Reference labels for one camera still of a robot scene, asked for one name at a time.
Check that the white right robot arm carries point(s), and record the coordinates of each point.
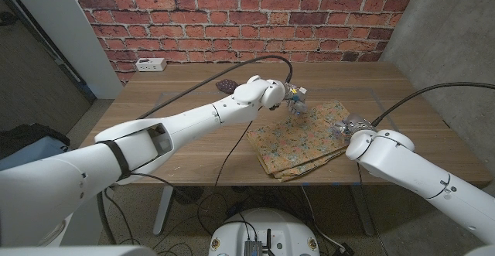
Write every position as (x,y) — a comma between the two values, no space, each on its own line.
(425,175)

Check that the white power strip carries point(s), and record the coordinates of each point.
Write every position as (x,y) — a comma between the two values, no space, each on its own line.
(151,64)

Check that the grey box on torso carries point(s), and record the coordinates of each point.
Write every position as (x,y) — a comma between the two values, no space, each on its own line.
(253,249)

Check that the white wall pillar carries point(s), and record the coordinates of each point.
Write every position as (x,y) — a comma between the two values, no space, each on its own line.
(58,24)

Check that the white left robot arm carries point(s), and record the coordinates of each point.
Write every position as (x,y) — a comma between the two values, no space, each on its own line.
(135,155)

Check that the printed brick backdrop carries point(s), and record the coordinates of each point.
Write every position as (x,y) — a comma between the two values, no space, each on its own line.
(232,16)

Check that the black bag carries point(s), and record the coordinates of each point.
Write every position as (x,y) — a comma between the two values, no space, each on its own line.
(31,134)

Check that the metal table leg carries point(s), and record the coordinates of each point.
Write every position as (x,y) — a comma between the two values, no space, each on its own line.
(162,213)
(362,213)

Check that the round black floor fan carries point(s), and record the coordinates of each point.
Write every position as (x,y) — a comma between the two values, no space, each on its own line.
(188,195)

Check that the blue storage bin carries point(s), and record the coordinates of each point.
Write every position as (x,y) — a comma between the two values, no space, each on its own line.
(27,153)

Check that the small dark brown object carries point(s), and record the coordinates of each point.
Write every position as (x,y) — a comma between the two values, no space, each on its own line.
(227,86)

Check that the white robot torso base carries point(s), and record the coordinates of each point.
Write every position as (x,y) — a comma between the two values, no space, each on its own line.
(263,225)

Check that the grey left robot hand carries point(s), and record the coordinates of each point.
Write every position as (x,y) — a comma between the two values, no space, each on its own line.
(295,97)

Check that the floral-backed kraft wrapping paper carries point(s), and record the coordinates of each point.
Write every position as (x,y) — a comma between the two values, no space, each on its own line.
(299,142)

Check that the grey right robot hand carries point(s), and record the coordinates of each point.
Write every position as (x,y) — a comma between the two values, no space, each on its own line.
(354,123)

